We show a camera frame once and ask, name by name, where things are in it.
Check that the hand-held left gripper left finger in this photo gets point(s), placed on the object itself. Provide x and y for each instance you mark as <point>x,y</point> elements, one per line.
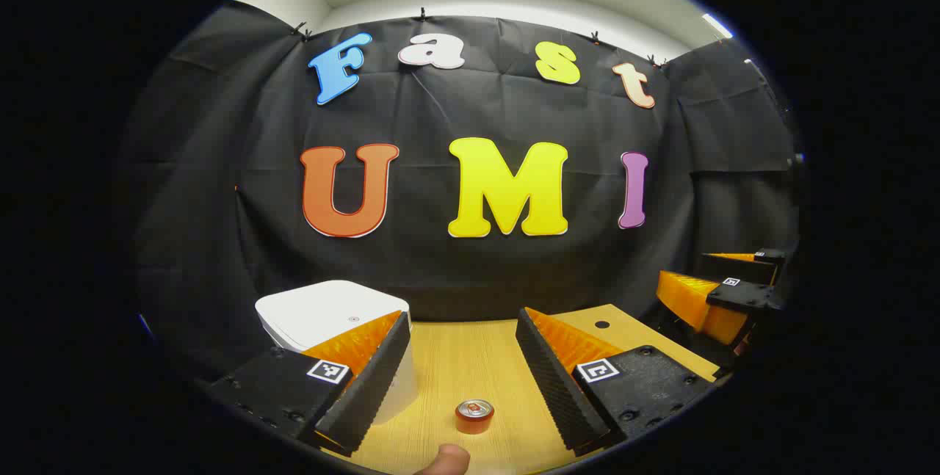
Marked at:
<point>374,379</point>

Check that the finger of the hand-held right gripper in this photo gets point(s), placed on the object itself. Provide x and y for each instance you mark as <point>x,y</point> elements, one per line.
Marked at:
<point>690,299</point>
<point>734,266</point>

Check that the white desktop garbage bin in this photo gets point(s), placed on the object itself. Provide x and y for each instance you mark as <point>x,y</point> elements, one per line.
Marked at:
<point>323,310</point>

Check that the wooden desktop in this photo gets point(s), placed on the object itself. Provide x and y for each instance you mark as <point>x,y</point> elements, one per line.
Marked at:
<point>455,365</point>

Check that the red pop can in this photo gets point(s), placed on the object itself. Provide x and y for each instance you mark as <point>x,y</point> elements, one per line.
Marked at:
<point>474,420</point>

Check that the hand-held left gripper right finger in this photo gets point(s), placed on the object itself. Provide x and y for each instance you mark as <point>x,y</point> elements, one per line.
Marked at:
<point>551,387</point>

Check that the ceiling light strip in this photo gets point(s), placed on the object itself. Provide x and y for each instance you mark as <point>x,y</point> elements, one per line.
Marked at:
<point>717,25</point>

